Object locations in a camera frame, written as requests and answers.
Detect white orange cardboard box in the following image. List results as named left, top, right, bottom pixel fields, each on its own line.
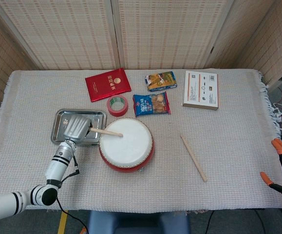
left=181, top=70, right=219, bottom=111

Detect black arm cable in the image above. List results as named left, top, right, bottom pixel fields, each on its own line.
left=55, top=155, right=90, bottom=234

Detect blue biscuit bag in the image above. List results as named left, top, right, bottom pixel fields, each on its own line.
left=132, top=91, right=171, bottom=117

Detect beige woven table cloth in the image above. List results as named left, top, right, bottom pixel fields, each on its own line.
left=0, top=69, right=282, bottom=214

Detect red drum white skin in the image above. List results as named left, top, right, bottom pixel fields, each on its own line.
left=98, top=117, right=155, bottom=173

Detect stainless steel tray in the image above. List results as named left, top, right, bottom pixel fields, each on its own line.
left=50, top=108, right=107, bottom=147

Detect yellow blue snack pack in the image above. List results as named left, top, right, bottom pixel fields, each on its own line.
left=144, top=71, right=178, bottom=92

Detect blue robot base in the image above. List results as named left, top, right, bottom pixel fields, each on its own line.
left=87, top=210, right=191, bottom=234

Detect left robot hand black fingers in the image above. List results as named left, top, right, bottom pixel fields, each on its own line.
left=62, top=115, right=100, bottom=142

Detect bamboo folding screen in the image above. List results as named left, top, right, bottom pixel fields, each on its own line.
left=0, top=0, right=282, bottom=105

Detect red tape roll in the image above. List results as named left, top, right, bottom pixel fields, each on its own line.
left=106, top=95, right=129, bottom=117

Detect wooden drumstick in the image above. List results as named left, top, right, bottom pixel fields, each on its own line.
left=89, top=127, right=124, bottom=137
left=180, top=134, right=208, bottom=182

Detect red certificate booklet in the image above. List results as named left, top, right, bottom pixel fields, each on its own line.
left=85, top=68, right=132, bottom=102

